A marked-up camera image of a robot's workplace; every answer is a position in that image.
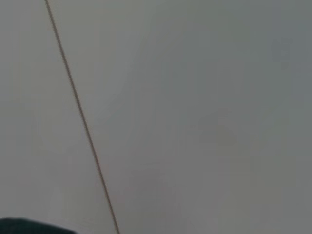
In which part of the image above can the dark teal fabric bag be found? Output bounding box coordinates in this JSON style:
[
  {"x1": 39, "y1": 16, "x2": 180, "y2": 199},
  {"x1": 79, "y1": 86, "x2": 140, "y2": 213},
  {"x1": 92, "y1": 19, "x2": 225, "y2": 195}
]
[{"x1": 0, "y1": 217, "x2": 77, "y2": 234}]

